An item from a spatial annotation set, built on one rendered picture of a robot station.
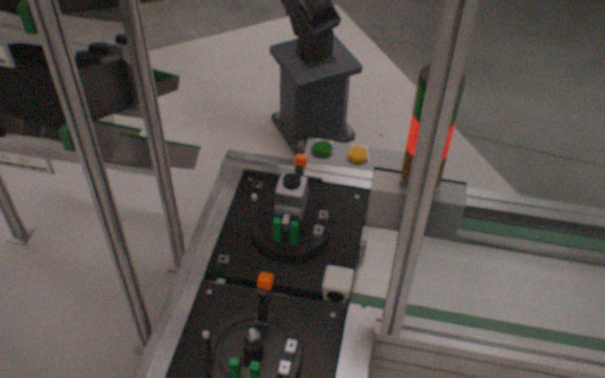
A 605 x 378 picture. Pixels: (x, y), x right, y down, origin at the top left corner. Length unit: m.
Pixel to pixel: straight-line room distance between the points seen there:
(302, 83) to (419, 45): 2.09
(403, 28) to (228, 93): 1.97
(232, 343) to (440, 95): 0.49
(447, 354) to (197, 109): 0.82
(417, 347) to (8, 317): 0.70
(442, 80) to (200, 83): 1.02
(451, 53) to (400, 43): 2.67
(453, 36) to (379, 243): 0.61
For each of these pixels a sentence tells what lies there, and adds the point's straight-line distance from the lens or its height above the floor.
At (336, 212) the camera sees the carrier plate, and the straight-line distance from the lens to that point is 1.15.
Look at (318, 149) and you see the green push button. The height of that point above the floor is 0.97.
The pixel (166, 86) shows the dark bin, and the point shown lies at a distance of 1.03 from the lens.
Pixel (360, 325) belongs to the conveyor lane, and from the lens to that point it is 1.04.
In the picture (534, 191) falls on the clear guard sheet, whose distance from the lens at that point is 0.79.
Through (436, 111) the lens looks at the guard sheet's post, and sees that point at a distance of 0.70.
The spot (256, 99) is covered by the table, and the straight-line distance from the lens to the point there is 1.56.
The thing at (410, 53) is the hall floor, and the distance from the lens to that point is 3.26.
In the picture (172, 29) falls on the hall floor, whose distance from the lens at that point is 3.42.
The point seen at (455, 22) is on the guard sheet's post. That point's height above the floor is 1.50.
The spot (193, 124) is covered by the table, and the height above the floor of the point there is 0.86.
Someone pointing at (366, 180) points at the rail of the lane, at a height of 0.96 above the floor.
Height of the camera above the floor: 1.84
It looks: 47 degrees down
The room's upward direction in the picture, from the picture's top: 1 degrees clockwise
